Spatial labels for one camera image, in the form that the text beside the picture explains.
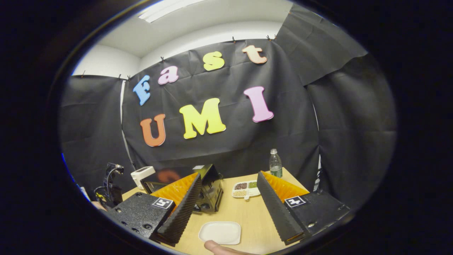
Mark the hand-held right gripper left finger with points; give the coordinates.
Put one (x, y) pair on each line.
(182, 209)

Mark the white divided condiment dish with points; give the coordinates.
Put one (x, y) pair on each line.
(244, 191)

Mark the long ceiling light panel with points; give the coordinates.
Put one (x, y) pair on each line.
(166, 10)

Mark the black backdrop cloth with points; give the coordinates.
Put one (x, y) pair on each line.
(230, 148)

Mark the white toaster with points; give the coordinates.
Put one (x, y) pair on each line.
(141, 173)

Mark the black electric oven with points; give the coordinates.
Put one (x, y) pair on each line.
(210, 191)

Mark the clear plastic water bottle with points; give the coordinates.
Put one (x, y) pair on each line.
(275, 166)

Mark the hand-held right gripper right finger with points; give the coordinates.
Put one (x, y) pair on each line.
(274, 209)

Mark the white square plate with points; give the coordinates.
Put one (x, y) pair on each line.
(219, 232)

